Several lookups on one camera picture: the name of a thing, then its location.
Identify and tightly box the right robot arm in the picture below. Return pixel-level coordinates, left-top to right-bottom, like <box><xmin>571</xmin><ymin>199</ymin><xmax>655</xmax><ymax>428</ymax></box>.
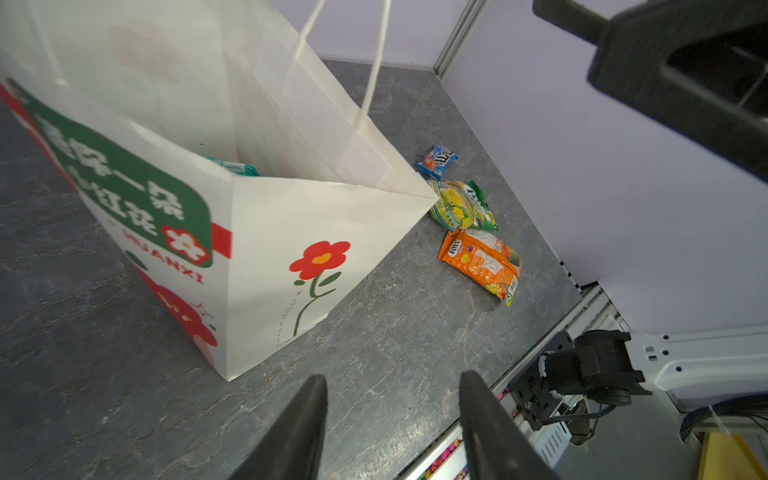
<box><xmin>532</xmin><ymin>1</ymin><xmax>767</xmax><ymax>439</ymax></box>

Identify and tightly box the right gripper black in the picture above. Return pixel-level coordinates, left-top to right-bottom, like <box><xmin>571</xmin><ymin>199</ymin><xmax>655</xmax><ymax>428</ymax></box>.
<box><xmin>532</xmin><ymin>1</ymin><xmax>767</xmax><ymax>180</ymax></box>

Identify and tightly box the teal Fox's candy bag front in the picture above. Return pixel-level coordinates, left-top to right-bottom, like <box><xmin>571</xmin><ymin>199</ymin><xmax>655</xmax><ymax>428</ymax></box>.
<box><xmin>209</xmin><ymin>158</ymin><xmax>259</xmax><ymax>177</ymax></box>

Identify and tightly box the orange Fox's fruits bag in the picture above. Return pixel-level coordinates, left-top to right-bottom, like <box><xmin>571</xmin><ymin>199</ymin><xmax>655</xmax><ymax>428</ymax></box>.
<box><xmin>438</xmin><ymin>229</ymin><xmax>522</xmax><ymax>307</ymax></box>

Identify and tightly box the white floral paper bag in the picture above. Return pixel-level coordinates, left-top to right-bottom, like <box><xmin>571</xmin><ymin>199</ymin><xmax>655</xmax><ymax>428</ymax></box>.
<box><xmin>1</xmin><ymin>1</ymin><xmax>436</xmax><ymax>380</ymax></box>

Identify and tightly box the green Fox's spring tea bag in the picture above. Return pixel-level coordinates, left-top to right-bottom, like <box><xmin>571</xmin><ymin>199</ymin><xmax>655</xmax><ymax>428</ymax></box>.
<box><xmin>427</xmin><ymin>180</ymin><xmax>498</xmax><ymax>232</ymax></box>

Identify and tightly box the blue M&M's packet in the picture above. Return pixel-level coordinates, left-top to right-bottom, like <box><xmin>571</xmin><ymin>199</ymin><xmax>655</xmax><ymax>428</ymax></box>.
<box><xmin>414</xmin><ymin>144</ymin><xmax>459</xmax><ymax>181</ymax></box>

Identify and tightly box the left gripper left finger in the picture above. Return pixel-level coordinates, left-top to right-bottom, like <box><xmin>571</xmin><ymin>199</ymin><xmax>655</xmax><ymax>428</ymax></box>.
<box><xmin>230</xmin><ymin>374</ymin><xmax>328</xmax><ymax>480</ymax></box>

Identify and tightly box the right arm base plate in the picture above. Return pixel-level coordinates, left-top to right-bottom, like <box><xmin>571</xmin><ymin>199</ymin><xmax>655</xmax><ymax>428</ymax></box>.
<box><xmin>507</xmin><ymin>331</ymin><xmax>573</xmax><ymax>431</ymax></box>

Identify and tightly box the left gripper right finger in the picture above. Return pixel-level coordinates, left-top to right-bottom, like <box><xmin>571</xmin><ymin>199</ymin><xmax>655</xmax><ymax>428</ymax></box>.
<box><xmin>459</xmin><ymin>371</ymin><xmax>558</xmax><ymax>480</ymax></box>

